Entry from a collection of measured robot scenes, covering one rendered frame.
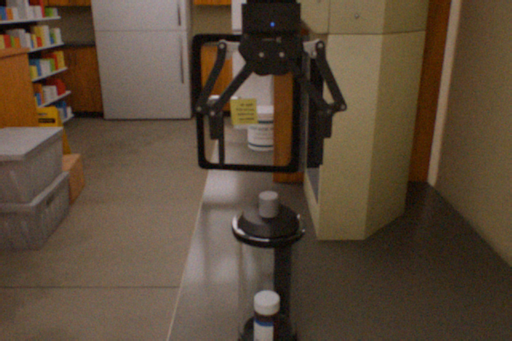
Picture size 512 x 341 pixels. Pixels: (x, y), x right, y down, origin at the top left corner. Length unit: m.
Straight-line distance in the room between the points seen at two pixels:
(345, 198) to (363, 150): 0.12
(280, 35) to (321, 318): 0.50
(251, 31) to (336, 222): 0.61
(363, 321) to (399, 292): 0.12
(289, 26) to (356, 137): 0.49
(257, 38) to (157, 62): 5.41
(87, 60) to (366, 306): 5.76
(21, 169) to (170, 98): 3.37
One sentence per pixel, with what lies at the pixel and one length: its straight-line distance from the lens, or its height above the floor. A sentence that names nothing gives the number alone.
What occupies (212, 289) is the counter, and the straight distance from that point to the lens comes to 0.92.
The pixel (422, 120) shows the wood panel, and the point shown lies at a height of 1.14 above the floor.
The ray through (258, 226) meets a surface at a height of 1.18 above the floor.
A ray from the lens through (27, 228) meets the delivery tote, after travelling 3.14.
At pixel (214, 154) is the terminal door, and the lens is 1.36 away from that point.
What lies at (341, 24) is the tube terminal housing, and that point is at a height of 1.43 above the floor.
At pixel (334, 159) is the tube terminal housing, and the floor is 1.14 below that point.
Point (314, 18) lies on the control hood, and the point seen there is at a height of 1.44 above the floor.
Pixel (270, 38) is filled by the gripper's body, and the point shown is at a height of 1.43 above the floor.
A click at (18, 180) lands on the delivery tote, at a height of 0.48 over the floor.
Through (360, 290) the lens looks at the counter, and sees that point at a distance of 0.94.
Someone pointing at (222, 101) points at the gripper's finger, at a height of 1.35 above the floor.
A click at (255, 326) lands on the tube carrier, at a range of 0.72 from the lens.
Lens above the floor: 1.47
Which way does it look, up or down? 20 degrees down
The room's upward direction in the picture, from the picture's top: straight up
